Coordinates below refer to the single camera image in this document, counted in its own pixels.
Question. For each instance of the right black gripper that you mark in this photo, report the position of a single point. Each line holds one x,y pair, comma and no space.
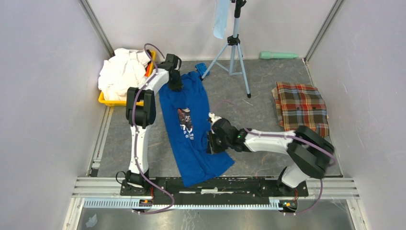
211,148

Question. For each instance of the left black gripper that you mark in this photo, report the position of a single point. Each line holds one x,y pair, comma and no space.
178,86

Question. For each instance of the blue printed t-shirt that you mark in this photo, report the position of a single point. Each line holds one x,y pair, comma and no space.
185,115

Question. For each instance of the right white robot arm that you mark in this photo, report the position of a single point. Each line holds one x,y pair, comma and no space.
312,155

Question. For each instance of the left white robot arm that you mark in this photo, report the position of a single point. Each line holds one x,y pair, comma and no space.
141,114

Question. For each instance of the orange garment in tray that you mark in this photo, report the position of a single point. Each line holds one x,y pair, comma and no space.
149,69

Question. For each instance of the small blue object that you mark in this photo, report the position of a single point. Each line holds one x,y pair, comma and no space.
201,68

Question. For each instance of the white crumpled garment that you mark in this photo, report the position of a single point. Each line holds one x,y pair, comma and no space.
122,74

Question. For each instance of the light blue music stand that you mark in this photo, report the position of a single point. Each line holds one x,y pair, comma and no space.
236,65

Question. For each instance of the yellow plastic tray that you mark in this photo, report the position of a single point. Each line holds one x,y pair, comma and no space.
109,101

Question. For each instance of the folded plaid shirt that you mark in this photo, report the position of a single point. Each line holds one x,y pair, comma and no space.
300,105

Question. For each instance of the mint green cylinder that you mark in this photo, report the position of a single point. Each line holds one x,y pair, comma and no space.
277,55

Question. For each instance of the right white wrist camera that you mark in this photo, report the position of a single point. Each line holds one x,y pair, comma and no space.
212,118

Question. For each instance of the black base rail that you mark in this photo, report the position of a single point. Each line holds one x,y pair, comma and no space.
220,191

